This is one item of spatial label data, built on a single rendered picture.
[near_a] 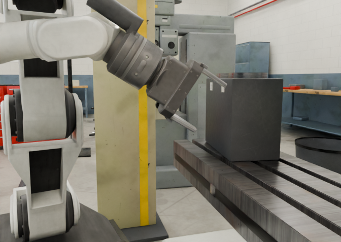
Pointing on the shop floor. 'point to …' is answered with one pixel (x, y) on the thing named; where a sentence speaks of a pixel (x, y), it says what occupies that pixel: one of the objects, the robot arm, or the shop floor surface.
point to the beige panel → (127, 135)
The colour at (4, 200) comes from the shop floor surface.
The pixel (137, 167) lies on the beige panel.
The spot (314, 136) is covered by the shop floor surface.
